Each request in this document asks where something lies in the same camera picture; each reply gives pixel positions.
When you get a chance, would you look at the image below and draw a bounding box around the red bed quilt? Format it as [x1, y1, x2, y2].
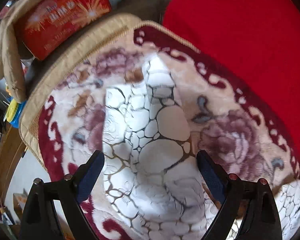
[163, 0, 300, 156]

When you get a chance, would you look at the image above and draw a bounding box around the white crackle-pattern coat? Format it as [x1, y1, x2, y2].
[103, 54, 300, 239]

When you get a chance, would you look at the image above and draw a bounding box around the red gift box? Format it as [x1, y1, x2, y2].
[14, 0, 111, 60]

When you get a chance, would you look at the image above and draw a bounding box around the floral beige maroon blanket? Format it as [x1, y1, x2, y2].
[19, 14, 300, 239]

